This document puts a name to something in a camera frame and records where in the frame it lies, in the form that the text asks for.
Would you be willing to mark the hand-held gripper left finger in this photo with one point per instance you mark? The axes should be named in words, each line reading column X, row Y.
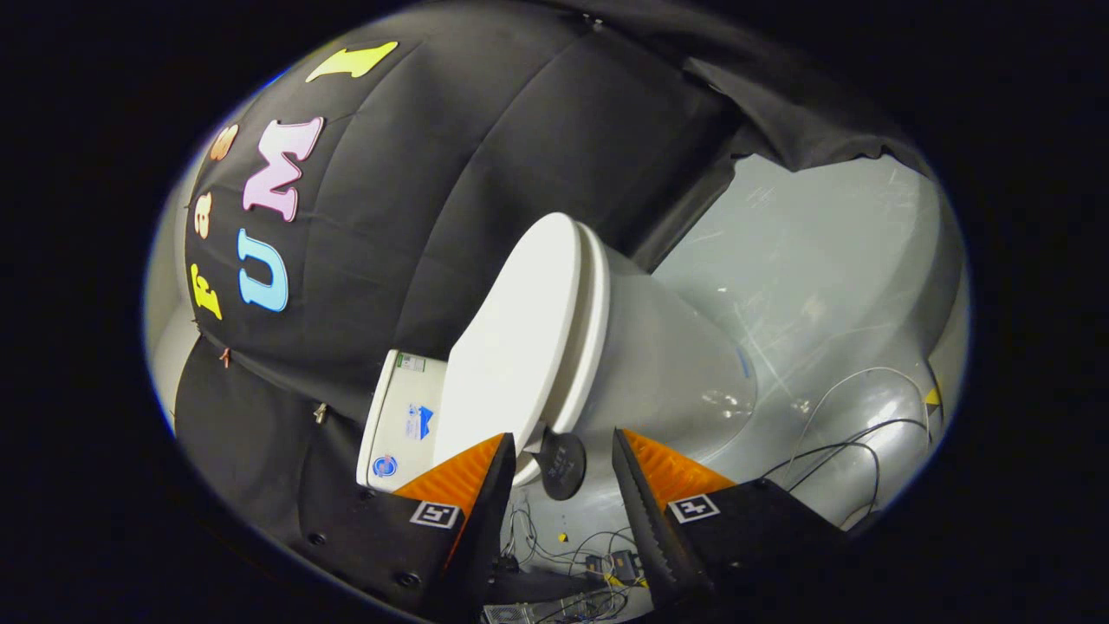
column 485, row 520

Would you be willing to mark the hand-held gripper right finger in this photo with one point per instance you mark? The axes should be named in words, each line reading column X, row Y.
column 650, row 529

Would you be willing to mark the white toilet seat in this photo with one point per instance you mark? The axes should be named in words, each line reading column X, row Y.
column 589, row 338

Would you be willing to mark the silver clip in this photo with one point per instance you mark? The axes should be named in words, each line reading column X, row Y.
column 321, row 413

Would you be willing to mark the black backdrop cloth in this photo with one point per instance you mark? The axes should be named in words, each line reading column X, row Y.
column 416, row 217

